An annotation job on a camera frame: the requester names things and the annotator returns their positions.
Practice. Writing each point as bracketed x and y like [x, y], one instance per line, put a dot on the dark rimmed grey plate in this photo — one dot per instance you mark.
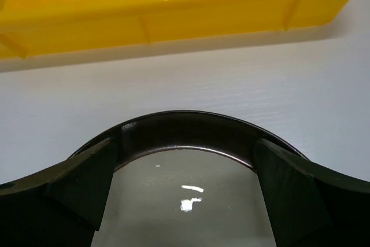
[185, 178]

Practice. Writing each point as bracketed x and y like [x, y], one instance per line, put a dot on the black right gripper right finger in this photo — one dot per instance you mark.
[308, 204]

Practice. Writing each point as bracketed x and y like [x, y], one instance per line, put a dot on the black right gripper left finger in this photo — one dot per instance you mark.
[61, 205]

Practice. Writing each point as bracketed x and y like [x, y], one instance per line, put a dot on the yellow plastic bin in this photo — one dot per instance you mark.
[34, 27]

